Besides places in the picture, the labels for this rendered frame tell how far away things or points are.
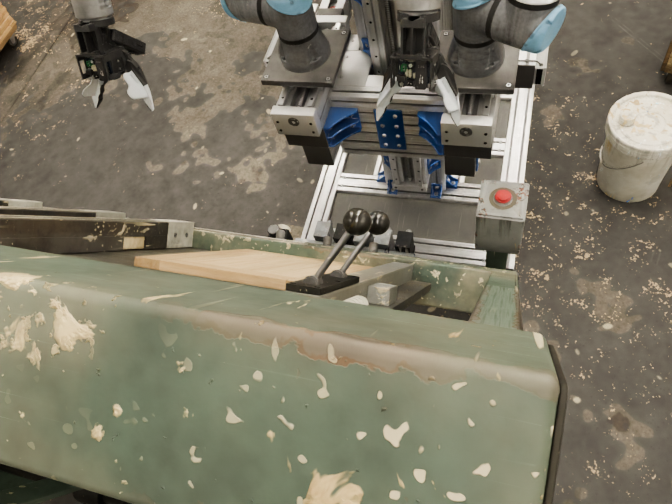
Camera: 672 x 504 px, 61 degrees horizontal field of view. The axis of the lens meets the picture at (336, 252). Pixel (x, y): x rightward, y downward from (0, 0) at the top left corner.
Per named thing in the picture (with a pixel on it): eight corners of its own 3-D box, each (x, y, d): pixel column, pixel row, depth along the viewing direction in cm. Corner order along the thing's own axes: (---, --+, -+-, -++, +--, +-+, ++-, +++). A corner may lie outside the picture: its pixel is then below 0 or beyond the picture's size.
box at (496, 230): (523, 220, 161) (530, 181, 146) (519, 256, 156) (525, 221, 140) (480, 215, 164) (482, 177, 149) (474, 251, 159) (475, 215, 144)
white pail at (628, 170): (669, 154, 248) (708, 72, 209) (671, 211, 235) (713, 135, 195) (591, 149, 257) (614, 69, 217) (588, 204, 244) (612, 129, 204)
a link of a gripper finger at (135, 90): (140, 118, 124) (110, 83, 121) (155, 109, 129) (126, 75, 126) (148, 110, 122) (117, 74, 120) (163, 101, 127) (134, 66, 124)
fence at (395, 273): (411, 280, 144) (413, 264, 143) (238, 364, 53) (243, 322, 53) (392, 277, 145) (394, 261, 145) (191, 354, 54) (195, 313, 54)
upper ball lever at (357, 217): (323, 296, 80) (379, 218, 77) (314, 299, 76) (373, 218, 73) (302, 279, 81) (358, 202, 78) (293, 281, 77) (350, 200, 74)
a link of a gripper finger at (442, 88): (452, 136, 100) (423, 92, 98) (458, 124, 105) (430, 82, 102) (468, 127, 98) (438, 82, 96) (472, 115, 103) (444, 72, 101)
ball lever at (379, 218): (347, 288, 91) (397, 220, 89) (340, 290, 88) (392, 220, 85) (329, 273, 92) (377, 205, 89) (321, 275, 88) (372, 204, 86)
